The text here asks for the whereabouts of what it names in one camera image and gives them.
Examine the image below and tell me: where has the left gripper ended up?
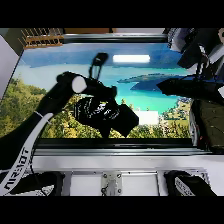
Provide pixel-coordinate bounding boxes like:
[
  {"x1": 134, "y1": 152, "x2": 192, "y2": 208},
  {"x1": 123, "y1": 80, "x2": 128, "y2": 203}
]
[{"x1": 73, "y1": 95, "x2": 140, "y2": 140}]

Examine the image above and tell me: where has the dark garment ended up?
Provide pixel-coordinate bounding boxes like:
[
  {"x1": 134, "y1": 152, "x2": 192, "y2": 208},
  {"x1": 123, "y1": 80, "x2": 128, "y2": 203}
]
[{"x1": 191, "y1": 99, "x2": 224, "y2": 152}]

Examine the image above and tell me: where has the brown wooden rack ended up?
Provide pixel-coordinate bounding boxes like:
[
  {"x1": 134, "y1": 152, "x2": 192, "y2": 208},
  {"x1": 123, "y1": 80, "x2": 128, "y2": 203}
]
[{"x1": 19, "y1": 28, "x2": 65, "y2": 50}]

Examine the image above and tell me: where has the silver frame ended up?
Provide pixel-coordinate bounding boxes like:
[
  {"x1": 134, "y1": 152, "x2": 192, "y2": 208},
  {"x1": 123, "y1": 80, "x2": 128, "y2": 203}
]
[{"x1": 29, "y1": 145, "x2": 224, "y2": 197}]

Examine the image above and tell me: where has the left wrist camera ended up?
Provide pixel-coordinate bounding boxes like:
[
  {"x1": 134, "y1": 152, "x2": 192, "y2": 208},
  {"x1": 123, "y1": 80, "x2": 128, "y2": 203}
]
[{"x1": 87, "y1": 51, "x2": 110, "y2": 81}]

